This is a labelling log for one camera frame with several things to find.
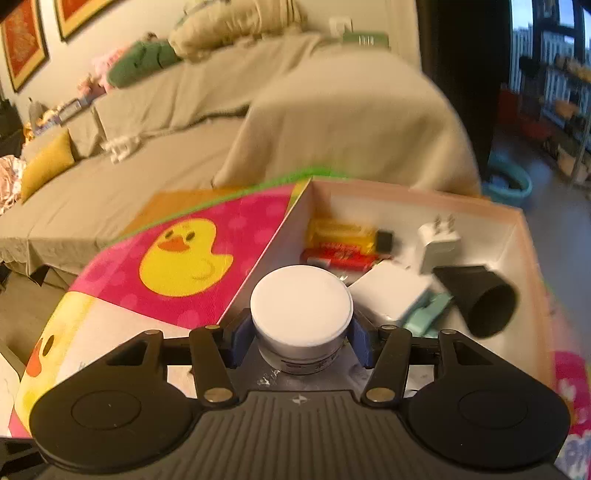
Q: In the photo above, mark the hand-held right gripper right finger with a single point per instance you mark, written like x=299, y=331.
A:
x=360, y=344

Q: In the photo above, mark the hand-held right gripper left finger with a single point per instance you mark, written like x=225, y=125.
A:
x=240, y=344

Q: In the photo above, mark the white square plastic box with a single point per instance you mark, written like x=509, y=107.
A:
x=392, y=290

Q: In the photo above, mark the mint green clip holder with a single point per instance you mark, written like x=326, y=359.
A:
x=425, y=316

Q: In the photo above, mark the white lidded jar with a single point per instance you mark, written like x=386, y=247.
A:
x=300, y=304

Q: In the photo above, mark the red snack packet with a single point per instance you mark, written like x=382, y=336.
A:
x=337, y=256

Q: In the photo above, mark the yellow bar with black cap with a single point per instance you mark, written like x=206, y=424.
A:
x=337, y=233

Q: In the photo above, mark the white plug charger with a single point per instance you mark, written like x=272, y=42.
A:
x=436, y=247

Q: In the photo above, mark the black cone nozzle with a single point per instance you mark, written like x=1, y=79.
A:
x=485, y=300

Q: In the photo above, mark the pink cardboard box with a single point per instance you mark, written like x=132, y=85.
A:
x=392, y=203

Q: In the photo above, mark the colourful printed play mat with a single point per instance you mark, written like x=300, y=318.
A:
x=207, y=221

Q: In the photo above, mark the teal basin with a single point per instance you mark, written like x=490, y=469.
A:
x=517, y=191

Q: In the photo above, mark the white plush toy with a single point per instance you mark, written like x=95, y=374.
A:
x=120, y=148

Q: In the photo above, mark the beige covered sofa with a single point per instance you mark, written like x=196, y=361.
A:
x=323, y=115

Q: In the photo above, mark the yellow cushion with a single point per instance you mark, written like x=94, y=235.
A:
x=48, y=164

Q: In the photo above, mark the red basin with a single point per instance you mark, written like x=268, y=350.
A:
x=535, y=129

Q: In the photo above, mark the pink floral cloth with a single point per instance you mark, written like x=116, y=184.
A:
x=9, y=184

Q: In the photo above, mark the red bucket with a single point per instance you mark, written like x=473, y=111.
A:
x=510, y=106

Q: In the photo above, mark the printed flat box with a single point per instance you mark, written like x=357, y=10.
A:
x=64, y=113

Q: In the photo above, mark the dark curtain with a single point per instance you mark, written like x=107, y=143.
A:
x=461, y=69

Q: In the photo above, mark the metal storage rack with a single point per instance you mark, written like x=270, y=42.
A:
x=568, y=134

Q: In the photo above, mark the green plush pillow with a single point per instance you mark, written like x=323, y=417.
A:
x=143, y=62

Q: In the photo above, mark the pink plush toy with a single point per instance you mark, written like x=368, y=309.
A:
x=108, y=64
x=87, y=87

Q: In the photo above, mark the green digital clock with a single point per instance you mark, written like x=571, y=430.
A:
x=367, y=40

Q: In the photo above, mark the grey plush figure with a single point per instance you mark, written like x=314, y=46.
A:
x=37, y=110

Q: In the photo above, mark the yellow basin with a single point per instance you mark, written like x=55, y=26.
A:
x=567, y=107

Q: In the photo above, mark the beige bundled blanket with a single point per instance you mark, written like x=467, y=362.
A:
x=231, y=27

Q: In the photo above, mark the large window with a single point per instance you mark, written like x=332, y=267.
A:
x=554, y=32

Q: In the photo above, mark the framed orange picture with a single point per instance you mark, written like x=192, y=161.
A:
x=23, y=46
x=78, y=14

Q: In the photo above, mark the white wall socket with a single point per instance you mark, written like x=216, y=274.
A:
x=340, y=26

